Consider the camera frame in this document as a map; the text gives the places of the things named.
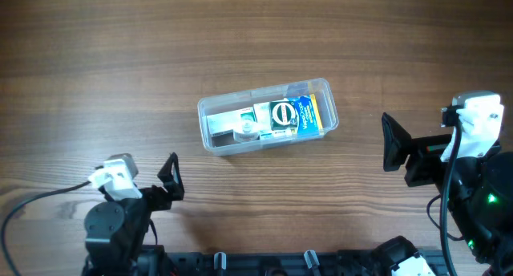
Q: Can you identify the white Panadol box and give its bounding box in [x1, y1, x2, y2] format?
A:
[207, 108, 256, 136]

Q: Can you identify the white sanitizer bottle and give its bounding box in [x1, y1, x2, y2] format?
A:
[233, 120, 260, 143]

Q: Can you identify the blue yellow VapoDrops box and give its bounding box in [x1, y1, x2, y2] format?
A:
[288, 94, 323, 137]

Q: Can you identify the dark green square packet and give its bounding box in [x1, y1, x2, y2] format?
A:
[269, 100, 298, 130]

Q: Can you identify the white plaster box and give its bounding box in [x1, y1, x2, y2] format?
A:
[253, 102, 292, 140]

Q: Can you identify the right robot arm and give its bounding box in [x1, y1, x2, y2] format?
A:
[382, 113, 512, 275]

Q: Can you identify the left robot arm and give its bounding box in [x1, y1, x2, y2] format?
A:
[83, 153, 184, 275]

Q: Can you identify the clear plastic container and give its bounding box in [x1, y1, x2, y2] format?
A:
[197, 78, 339, 156]

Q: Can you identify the right black camera cable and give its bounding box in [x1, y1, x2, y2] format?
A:
[425, 107, 466, 276]

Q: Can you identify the black camera cable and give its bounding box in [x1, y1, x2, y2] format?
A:
[0, 180, 92, 276]
[425, 107, 466, 276]

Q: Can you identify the left black camera cable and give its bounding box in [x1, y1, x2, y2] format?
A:
[0, 180, 92, 276]

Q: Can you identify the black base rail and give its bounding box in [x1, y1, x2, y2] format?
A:
[168, 236, 449, 276]

